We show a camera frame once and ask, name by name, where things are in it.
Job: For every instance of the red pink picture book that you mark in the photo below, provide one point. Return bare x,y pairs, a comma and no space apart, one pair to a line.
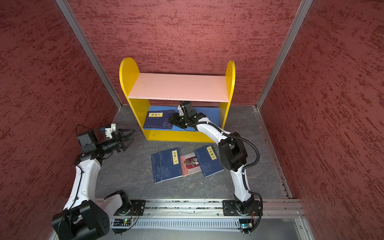
190,164

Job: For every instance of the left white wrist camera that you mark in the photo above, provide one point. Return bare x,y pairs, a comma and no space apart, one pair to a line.
108,130

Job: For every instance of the left controller board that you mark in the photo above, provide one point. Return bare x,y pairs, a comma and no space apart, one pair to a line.
121,223

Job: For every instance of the yellow pink blue bookshelf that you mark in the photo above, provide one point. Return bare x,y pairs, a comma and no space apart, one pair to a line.
140,88

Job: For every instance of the blue book Guiguzi label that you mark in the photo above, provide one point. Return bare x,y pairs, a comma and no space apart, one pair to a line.
159,120

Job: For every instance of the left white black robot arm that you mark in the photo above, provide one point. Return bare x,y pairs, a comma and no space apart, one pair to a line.
82,218

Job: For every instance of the corner aluminium post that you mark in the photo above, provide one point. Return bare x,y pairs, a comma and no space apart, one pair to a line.
79,33
289,39

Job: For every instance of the controller board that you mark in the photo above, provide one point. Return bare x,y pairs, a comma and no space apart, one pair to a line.
121,223
246,225

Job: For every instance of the right controller board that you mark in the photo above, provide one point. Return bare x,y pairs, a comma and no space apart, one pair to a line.
246,225

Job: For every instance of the left corner aluminium post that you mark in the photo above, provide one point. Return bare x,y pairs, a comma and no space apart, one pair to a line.
79,33

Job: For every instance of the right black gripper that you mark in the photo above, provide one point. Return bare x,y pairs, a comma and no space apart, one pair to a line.
176,116

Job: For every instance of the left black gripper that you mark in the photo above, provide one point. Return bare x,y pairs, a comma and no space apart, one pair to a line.
119,141

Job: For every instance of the blue book yellow label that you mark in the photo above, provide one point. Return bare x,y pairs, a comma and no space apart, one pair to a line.
208,160
171,167

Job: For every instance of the right corner aluminium post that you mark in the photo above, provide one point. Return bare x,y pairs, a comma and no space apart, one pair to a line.
289,39

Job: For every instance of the blue book bottom left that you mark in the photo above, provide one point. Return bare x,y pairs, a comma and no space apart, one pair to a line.
156,167

